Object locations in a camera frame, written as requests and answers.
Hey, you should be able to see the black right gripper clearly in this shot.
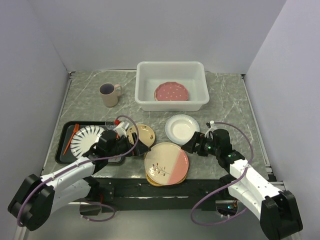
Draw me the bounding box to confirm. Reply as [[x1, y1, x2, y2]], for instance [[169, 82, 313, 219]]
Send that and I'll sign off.
[[181, 131, 221, 157]]

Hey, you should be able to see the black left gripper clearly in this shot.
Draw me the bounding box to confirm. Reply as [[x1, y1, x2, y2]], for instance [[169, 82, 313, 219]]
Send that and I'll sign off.
[[106, 132, 151, 158]]

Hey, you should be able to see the beige and pink plate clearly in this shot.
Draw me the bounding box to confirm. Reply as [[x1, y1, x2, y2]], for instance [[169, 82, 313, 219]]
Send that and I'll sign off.
[[144, 142, 189, 186]]

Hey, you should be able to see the pink polka dot plate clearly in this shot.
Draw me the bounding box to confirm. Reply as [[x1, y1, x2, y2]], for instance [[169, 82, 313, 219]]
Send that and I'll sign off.
[[155, 81, 189, 101]]

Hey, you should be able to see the beige and blue plate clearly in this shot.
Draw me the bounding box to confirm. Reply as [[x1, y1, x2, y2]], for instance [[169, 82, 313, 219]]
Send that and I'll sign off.
[[154, 90, 158, 101]]

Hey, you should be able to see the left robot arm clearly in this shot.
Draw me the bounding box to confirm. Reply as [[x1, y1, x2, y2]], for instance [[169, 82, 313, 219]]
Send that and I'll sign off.
[[7, 130, 151, 231]]

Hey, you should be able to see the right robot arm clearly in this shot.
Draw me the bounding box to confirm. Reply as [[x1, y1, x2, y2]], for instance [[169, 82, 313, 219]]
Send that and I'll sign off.
[[181, 129, 303, 240]]

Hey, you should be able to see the white plastic bin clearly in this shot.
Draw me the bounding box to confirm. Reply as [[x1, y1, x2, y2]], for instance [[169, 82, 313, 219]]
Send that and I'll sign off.
[[134, 61, 210, 112]]

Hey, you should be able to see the small beige floral plate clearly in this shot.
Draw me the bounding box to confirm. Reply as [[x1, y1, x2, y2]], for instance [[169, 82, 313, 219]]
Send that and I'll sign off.
[[126, 124, 156, 147]]

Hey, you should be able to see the white ceramic bowl plate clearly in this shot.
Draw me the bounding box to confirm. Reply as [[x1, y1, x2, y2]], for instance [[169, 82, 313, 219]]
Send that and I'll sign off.
[[165, 114, 200, 145]]

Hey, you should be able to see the woven bamboo plate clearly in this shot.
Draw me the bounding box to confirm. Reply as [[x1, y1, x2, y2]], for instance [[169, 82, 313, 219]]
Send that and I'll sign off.
[[145, 173, 187, 187]]

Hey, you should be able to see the clear small glass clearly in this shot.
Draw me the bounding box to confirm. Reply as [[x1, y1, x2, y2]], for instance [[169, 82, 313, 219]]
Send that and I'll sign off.
[[105, 120, 117, 130]]

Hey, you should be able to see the white blue striped plate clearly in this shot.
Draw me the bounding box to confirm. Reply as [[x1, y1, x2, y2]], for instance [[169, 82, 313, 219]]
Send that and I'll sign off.
[[69, 125, 105, 159]]

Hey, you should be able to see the beige ceramic mug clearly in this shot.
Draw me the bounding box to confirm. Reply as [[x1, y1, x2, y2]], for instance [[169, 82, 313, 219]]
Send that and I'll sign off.
[[99, 83, 123, 108]]

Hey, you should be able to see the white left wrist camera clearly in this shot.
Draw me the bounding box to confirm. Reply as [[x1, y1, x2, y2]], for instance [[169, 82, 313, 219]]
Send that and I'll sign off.
[[113, 119, 130, 138]]

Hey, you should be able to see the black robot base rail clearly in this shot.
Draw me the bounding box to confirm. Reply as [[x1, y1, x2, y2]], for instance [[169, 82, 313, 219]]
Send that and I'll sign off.
[[84, 176, 228, 211]]

